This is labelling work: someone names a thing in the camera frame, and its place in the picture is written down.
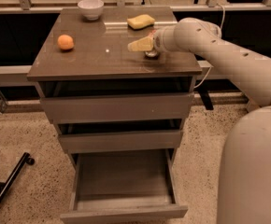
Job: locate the grey top drawer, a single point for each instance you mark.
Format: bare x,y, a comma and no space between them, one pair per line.
117,108

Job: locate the white ceramic bowl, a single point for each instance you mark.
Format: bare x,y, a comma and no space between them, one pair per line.
91,9

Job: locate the black chair leg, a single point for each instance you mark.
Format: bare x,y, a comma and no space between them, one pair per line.
7,184

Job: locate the grey metal rail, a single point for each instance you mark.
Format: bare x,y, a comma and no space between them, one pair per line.
15,76

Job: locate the grey open bottom drawer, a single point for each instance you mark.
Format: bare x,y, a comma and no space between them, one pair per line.
124,186

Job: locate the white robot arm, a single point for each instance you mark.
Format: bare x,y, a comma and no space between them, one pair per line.
244,192

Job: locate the yellow sponge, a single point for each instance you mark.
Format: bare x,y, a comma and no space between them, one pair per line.
140,21

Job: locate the orange fruit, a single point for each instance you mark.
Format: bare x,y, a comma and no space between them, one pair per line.
65,42

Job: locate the grey middle drawer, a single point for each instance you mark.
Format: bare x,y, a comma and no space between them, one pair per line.
122,141

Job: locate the grey drawer cabinet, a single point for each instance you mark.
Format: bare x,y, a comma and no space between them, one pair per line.
100,64

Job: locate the red coke can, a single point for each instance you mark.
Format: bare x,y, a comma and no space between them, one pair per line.
152,53

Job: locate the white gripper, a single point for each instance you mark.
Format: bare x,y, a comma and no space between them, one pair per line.
159,41

